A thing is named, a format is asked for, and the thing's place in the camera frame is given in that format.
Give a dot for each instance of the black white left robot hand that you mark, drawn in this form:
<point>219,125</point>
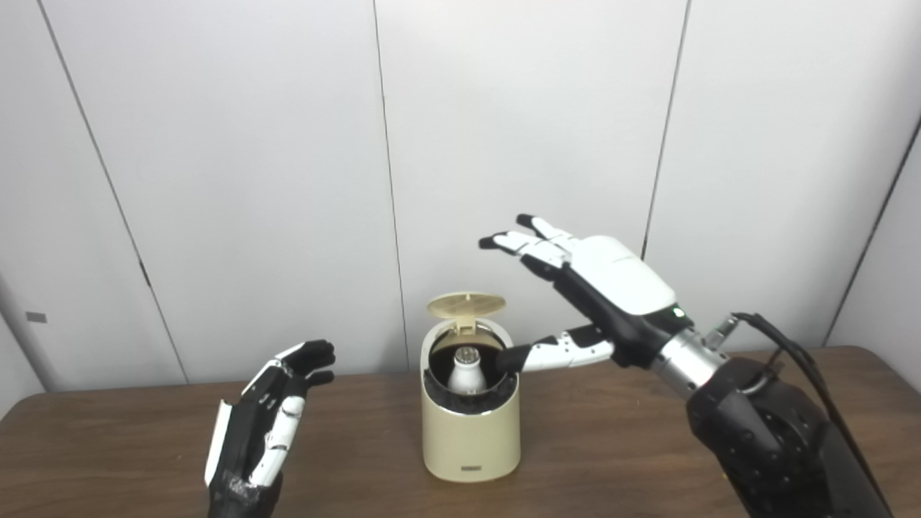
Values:
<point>245,439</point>

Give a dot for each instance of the black bin liner bag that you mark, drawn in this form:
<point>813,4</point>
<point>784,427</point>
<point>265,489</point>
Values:
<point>468,404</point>

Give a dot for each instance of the cream-colored bin body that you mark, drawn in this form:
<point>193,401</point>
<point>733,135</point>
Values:
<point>471,446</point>

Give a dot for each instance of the small white plastic bottle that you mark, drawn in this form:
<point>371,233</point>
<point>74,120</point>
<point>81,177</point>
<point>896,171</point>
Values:
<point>465,374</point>

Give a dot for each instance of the round cream bin lid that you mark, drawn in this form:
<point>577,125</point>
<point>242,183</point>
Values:
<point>464,303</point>

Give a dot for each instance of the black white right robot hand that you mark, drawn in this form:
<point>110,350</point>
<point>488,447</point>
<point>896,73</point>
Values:
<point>619,280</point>

